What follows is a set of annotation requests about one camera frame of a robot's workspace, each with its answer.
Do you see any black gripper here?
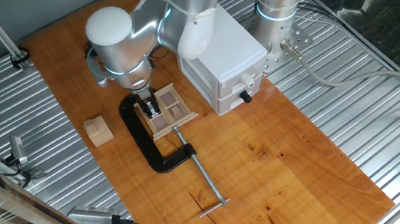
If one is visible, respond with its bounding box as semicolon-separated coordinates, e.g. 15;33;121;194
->
134;85;165;121

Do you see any wooden compartment tray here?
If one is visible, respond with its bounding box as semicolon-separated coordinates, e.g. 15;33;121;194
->
131;80;202;144

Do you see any black C-clamp with steel screw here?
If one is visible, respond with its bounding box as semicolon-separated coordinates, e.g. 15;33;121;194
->
117;81;233;224

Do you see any pale wooden block puzzle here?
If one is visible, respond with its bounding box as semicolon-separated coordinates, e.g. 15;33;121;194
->
81;114;116;150

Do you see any white control box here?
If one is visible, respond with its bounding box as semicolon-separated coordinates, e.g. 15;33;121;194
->
170;0;276;121

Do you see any orange wooden board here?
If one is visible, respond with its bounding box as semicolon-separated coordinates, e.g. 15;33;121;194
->
16;0;398;224

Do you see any metal pole with black clamp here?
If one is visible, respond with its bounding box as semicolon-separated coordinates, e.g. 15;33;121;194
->
0;0;32;73

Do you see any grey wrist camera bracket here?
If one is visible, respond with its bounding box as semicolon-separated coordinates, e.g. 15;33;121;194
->
83;42;112;91

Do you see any large grey camera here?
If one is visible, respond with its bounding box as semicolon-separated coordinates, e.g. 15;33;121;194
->
65;201;123;224

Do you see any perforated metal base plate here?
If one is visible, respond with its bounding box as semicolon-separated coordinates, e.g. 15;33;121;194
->
246;12;317;77

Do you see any thick grey cable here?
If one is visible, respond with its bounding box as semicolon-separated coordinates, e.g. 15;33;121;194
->
279;23;400;117

